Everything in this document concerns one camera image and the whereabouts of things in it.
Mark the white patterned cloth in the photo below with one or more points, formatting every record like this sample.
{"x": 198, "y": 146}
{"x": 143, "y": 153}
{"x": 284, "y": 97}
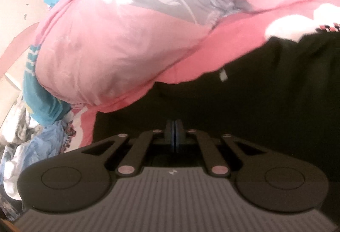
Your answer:
{"x": 13, "y": 141}

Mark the pink floral bedsheet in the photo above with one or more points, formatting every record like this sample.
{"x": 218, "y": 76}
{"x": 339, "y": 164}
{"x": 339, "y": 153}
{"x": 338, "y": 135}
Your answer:
{"x": 207, "y": 56}

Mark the black garment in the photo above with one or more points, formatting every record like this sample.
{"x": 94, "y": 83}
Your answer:
{"x": 265, "y": 88}

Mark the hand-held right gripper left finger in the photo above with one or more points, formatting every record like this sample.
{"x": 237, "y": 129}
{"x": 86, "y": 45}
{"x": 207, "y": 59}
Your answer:
{"x": 171, "y": 136}

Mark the pink fabric band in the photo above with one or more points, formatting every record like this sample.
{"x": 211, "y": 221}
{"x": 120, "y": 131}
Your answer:
{"x": 16, "y": 48}

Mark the pink floral quilt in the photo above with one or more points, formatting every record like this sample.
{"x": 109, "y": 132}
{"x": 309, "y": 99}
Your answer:
{"x": 106, "y": 48}

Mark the turquoise cartoon blanket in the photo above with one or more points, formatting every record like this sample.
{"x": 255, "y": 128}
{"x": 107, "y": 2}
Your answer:
{"x": 39, "y": 99}

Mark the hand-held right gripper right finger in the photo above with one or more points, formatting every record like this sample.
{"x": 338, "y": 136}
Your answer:
{"x": 178, "y": 136}

